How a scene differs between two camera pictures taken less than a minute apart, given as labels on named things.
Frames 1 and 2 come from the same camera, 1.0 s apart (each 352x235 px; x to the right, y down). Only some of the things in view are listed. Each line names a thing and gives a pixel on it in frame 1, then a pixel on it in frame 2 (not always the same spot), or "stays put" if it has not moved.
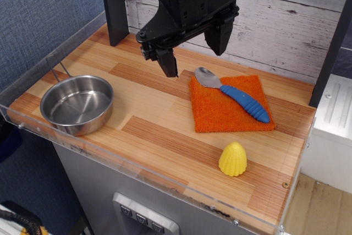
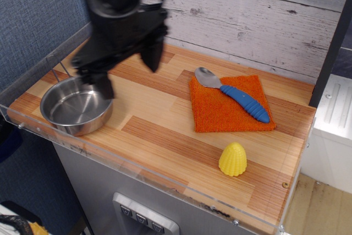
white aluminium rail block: (328, 157) stays put
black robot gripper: (187, 6) -> (128, 17)
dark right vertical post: (326, 71) stays put
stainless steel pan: (77, 105) stays put
